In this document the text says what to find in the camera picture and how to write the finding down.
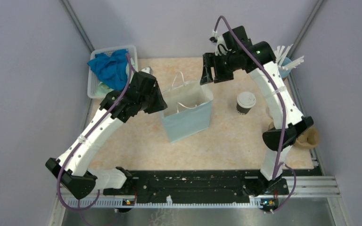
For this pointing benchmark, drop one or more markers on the blue straw holder cup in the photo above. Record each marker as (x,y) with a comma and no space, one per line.
(284,73)

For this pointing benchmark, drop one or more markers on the light blue paper bag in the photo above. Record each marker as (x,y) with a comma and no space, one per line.
(189,108)

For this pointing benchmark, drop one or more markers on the white wrapped straws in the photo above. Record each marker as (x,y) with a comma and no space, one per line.
(281,52)

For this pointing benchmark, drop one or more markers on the white plastic basket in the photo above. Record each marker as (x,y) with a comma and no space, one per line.
(131,58)

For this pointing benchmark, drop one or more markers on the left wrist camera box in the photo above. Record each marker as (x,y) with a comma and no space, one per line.
(148,70)

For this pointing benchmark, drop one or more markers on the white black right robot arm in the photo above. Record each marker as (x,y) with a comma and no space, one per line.
(235,51)

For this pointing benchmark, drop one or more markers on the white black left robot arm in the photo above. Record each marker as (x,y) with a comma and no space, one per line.
(71,168)

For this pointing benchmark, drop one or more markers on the blue cloth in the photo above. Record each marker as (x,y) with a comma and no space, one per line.
(111,70)

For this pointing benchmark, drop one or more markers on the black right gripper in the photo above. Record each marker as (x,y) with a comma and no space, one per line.
(219,77)

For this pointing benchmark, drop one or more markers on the brown pulp cup carrier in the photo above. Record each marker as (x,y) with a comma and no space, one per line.
(299,136)

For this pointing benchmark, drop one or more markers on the translucent plastic cup lid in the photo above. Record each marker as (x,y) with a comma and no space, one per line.
(246,99)

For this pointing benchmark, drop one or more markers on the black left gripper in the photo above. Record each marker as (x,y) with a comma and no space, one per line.
(160,104)

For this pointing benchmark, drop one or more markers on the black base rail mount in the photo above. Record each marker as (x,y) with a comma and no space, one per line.
(199,186)

